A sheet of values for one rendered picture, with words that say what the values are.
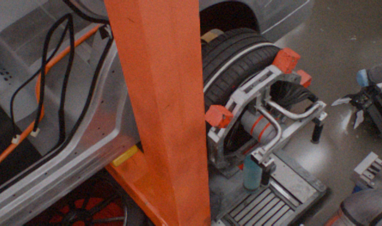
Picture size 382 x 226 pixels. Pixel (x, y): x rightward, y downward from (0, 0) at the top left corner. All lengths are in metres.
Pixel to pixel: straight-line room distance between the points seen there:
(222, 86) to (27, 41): 1.05
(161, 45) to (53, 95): 1.24
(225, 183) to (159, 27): 1.81
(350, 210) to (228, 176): 1.41
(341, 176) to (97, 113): 1.69
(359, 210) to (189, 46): 0.67
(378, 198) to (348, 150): 1.83
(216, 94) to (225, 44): 0.24
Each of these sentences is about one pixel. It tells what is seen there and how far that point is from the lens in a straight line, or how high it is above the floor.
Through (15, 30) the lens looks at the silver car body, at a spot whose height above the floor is 1.02.
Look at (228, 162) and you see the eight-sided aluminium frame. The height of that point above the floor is 0.72.
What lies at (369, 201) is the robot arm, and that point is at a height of 1.45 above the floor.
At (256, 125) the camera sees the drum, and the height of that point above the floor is 0.90.
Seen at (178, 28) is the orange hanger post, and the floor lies 1.91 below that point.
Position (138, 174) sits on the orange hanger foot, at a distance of 2.33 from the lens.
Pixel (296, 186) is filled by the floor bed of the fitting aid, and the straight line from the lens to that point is 2.98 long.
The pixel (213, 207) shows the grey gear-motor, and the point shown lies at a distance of 2.55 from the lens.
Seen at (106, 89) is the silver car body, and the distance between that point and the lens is 1.98.
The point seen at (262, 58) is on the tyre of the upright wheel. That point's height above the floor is 1.16.
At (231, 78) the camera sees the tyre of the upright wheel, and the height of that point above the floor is 1.16.
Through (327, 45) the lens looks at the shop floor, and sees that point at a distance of 3.82.
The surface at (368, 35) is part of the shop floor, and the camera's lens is 3.96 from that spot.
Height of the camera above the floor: 2.69
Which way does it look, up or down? 54 degrees down
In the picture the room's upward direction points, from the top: 5 degrees counter-clockwise
